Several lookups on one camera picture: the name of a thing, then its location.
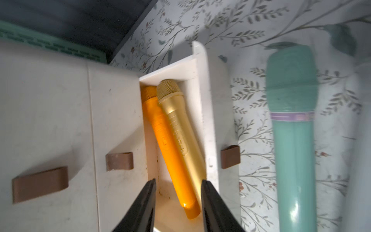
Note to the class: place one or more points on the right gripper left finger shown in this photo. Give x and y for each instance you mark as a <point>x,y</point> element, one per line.
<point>141,215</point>

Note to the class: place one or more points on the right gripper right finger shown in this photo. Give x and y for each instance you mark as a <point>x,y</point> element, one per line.
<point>216,215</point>

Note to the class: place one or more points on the orange microphone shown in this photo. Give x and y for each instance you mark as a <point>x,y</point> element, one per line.
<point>170,152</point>

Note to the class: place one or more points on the white plastic drawer unit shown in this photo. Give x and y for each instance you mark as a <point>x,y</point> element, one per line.
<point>60,111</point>

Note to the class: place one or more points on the gold microphone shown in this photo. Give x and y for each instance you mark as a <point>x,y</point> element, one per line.
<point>172,101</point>

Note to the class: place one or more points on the white bottom drawer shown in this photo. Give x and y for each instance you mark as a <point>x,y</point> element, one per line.
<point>205,82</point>

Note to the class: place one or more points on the green microphone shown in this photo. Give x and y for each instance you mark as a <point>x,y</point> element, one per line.
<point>292,94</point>

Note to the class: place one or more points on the white microphone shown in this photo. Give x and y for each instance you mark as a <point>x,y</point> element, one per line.
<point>357,210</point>

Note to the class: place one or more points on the green plastic file organizer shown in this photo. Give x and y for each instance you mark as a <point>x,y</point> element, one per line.
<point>17,34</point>

